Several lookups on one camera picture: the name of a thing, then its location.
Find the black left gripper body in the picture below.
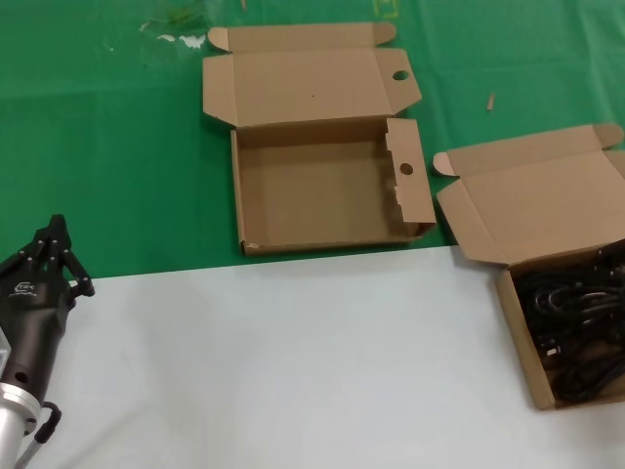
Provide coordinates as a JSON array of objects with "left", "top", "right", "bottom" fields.
[{"left": 0, "top": 263, "right": 78, "bottom": 397}]

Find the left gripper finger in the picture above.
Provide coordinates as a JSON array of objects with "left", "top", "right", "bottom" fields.
[
  {"left": 46, "top": 213, "right": 97, "bottom": 299},
  {"left": 0, "top": 222, "right": 56, "bottom": 280}
]

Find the open cardboard box with holes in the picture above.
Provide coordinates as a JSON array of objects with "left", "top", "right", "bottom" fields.
[{"left": 201, "top": 21, "right": 438, "bottom": 258}]

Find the open cardboard box without holes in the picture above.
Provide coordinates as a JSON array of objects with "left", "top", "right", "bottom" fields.
[{"left": 432, "top": 123, "right": 625, "bottom": 410}]

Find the green table cloth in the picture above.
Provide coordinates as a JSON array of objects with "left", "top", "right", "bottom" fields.
[{"left": 0, "top": 0, "right": 625, "bottom": 282}]

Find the white table sheet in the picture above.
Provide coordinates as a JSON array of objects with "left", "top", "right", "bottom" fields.
[{"left": 0, "top": 242, "right": 625, "bottom": 469}]

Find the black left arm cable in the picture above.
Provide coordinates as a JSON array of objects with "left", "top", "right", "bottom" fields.
[{"left": 18, "top": 400, "right": 63, "bottom": 469}]

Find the pile of black cables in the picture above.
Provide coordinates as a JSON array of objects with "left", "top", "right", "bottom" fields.
[{"left": 515, "top": 245, "right": 625, "bottom": 406}]

